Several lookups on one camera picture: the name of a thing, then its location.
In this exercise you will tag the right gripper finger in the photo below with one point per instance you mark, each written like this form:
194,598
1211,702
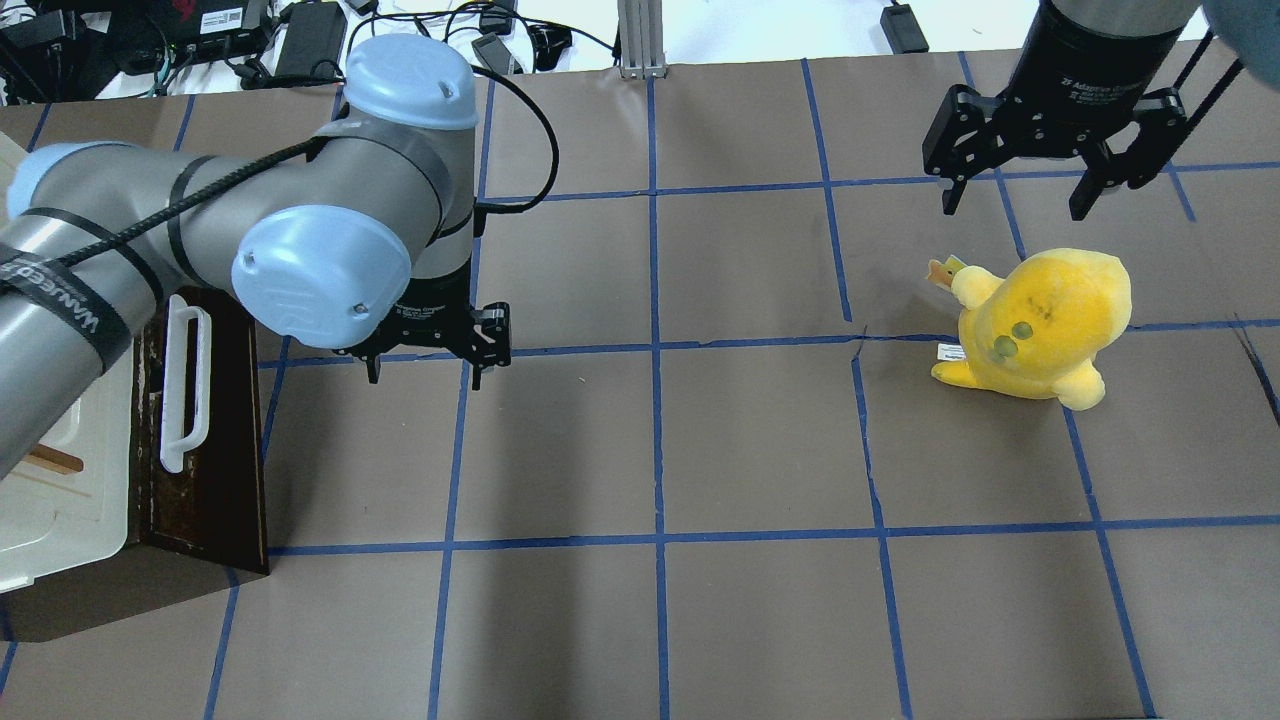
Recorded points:
961,142
1162,123

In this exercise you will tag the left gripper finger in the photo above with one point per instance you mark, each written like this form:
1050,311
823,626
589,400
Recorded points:
492,340
372,362

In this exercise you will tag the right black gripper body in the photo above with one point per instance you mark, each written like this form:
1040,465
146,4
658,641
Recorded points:
1092,58

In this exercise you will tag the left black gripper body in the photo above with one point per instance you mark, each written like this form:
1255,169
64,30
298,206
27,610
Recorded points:
432,312

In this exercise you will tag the white drawer handle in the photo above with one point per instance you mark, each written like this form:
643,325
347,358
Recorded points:
187,383

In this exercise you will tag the dark brown wooden drawer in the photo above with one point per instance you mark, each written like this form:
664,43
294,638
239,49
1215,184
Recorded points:
189,534

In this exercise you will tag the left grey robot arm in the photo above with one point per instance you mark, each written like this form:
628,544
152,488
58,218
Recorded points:
318,242

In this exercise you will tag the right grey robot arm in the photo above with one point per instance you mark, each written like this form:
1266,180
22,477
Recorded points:
1249,28

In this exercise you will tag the black power adapter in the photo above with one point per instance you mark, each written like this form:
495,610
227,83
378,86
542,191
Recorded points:
902,30

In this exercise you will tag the yellow plush dinosaur toy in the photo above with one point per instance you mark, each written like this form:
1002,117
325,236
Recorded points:
1036,332

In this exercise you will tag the black power brick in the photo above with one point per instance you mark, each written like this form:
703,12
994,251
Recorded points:
313,36

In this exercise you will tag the cream plastic storage cabinet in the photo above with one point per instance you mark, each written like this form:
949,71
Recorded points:
51,521

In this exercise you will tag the aluminium frame post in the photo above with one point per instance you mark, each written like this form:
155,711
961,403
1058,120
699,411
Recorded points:
640,39

